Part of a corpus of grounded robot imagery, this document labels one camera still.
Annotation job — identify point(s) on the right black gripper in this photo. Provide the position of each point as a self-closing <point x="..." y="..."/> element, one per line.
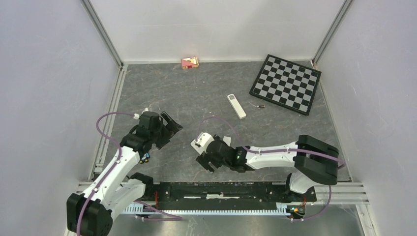
<point x="204" y="159"/>

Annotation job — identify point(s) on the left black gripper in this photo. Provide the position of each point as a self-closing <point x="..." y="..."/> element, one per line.
<point x="173" y="127"/>

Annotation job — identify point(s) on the small white battery cover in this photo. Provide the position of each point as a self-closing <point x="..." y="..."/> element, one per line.
<point x="227" y="140"/>

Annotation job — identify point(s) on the slim white remote control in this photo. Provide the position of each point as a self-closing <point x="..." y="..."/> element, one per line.
<point x="236" y="106"/>

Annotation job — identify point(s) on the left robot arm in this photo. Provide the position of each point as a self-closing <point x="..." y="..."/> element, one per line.
<point x="93" y="212"/>

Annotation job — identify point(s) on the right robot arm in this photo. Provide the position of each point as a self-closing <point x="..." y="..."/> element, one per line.
<point x="316" y="162"/>

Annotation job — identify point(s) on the blue owl toy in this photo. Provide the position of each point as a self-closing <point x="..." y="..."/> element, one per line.
<point x="145" y="158"/>

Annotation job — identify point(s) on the red yellow small box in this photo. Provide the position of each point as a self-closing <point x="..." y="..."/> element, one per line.
<point x="191" y="62"/>

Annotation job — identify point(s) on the black white chessboard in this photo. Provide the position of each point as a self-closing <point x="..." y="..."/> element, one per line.
<point x="286" y="84"/>

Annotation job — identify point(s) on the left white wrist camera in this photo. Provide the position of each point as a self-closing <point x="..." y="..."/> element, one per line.
<point x="138" y="115"/>

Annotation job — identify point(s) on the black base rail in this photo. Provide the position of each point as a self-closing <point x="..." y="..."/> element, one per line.
<point x="222" y="195"/>

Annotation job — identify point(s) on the white cable duct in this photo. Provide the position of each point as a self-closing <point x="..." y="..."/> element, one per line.
<point x="279" y="210"/>

